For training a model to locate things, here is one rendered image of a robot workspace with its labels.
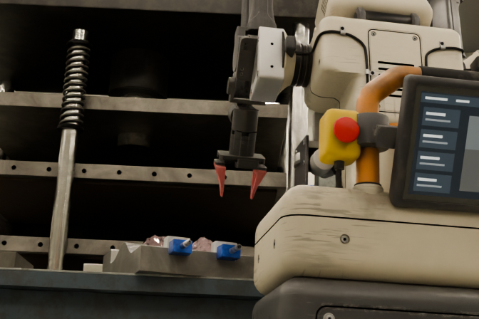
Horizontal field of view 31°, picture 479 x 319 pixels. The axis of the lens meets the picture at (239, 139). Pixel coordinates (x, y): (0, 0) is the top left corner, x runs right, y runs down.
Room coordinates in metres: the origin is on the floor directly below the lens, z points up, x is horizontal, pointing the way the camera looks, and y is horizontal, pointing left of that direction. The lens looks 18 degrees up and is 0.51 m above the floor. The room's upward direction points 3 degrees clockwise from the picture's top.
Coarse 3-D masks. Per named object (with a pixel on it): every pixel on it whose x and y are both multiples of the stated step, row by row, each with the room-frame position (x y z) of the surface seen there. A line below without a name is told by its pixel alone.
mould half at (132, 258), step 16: (112, 256) 2.20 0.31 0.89; (128, 256) 1.96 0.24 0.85; (144, 256) 1.84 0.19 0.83; (160, 256) 1.85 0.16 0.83; (176, 256) 1.86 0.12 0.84; (192, 256) 1.87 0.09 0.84; (208, 256) 1.88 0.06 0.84; (240, 256) 1.90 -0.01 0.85; (112, 272) 2.16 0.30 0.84; (128, 272) 1.95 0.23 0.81; (144, 272) 1.86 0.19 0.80; (160, 272) 1.85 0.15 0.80; (176, 272) 1.86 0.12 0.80; (192, 272) 1.87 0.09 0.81; (208, 272) 1.88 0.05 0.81; (224, 272) 1.89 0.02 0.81; (240, 272) 1.90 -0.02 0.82
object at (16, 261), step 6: (0, 252) 2.07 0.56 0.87; (6, 252) 2.08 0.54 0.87; (12, 252) 2.08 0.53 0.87; (0, 258) 2.08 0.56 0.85; (6, 258) 2.08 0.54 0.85; (12, 258) 2.08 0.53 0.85; (18, 258) 2.10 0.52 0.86; (24, 258) 2.17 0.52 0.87; (0, 264) 2.08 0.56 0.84; (6, 264) 2.08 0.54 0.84; (12, 264) 2.08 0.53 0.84; (18, 264) 2.11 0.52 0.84; (24, 264) 2.17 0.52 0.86; (30, 264) 2.23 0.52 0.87
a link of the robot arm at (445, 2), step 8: (432, 0) 1.93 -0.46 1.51; (440, 0) 1.90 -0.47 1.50; (448, 0) 1.88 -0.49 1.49; (456, 0) 1.91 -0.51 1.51; (432, 8) 1.92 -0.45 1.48; (440, 8) 1.88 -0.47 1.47; (448, 8) 1.86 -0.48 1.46; (456, 8) 1.89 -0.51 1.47; (440, 16) 1.86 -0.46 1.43; (448, 16) 1.83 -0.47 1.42; (456, 16) 1.86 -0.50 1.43; (432, 24) 2.00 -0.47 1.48; (440, 24) 1.84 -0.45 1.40; (448, 24) 1.81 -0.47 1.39; (456, 24) 1.83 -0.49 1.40
